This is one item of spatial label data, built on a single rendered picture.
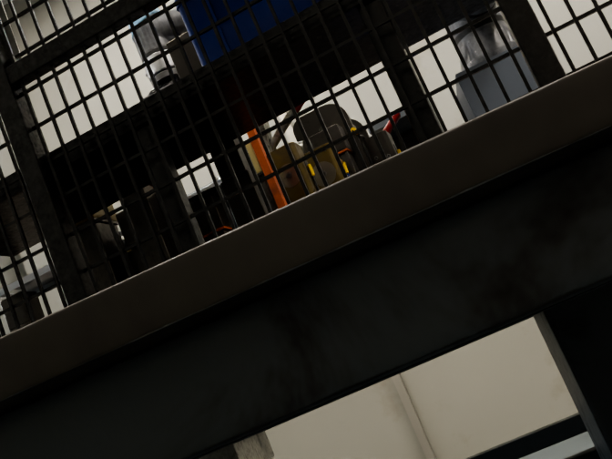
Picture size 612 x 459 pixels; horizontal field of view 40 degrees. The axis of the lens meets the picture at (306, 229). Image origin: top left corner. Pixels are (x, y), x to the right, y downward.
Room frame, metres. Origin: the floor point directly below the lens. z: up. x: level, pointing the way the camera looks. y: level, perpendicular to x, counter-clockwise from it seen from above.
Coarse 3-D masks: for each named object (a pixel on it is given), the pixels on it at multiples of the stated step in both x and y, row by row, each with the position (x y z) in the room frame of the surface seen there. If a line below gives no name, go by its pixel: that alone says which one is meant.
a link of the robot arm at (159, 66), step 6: (156, 54) 1.57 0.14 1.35; (168, 54) 1.58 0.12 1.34; (162, 60) 1.57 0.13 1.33; (168, 60) 1.58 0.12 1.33; (150, 66) 1.58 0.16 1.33; (156, 66) 1.57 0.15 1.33; (162, 66) 1.57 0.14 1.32; (174, 66) 1.58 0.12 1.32; (156, 72) 1.58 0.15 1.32; (150, 78) 1.59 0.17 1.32
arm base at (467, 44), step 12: (480, 24) 1.71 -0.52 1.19; (492, 24) 1.71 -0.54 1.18; (504, 24) 1.73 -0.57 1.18; (456, 36) 1.75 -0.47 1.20; (468, 36) 1.73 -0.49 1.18; (480, 36) 1.71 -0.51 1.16; (492, 36) 1.70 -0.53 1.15; (468, 48) 1.73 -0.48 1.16; (480, 48) 1.71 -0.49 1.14; (492, 48) 1.69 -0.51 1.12; (504, 48) 1.69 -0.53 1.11; (468, 60) 1.74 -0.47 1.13; (480, 60) 1.71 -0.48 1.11
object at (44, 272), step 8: (120, 232) 1.45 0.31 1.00; (32, 272) 1.47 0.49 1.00; (40, 272) 1.46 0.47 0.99; (48, 272) 1.51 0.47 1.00; (16, 280) 1.48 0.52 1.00; (24, 280) 1.47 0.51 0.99; (32, 280) 1.51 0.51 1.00; (48, 280) 1.56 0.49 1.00; (8, 288) 1.48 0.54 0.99; (16, 288) 1.52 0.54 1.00; (32, 288) 1.56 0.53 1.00; (0, 296) 1.49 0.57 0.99
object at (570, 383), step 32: (608, 288) 1.62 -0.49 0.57; (544, 320) 1.70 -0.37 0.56; (576, 320) 1.63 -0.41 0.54; (608, 320) 1.63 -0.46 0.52; (576, 352) 1.64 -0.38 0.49; (608, 352) 1.63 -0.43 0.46; (576, 384) 1.66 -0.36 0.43; (608, 384) 1.63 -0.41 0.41; (608, 416) 1.64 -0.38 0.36; (608, 448) 1.64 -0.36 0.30
